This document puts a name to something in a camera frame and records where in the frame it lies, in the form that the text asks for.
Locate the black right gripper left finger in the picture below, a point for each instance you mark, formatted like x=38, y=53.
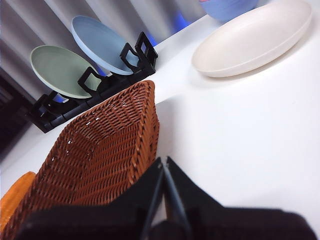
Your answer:
x=100, y=222

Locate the orange-yellow corn cob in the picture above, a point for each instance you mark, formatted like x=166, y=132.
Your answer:
x=15, y=195

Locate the grey pleated curtain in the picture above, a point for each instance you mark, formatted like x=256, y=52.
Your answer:
x=37, y=25

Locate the blue bowl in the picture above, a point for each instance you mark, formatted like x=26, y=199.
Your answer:
x=230, y=10

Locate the pale blue plate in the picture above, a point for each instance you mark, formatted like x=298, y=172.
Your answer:
x=100, y=42

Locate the pale green plate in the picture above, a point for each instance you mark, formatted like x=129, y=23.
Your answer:
x=57, y=67

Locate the white oval plate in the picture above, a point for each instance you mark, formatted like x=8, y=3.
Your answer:
x=250, y=42

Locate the brown woven wicker basket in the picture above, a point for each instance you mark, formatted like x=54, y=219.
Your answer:
x=100, y=150

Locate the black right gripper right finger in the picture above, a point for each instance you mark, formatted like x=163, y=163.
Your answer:
x=225, y=225

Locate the black dish rack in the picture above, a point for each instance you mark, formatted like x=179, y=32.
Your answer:
x=75, y=111

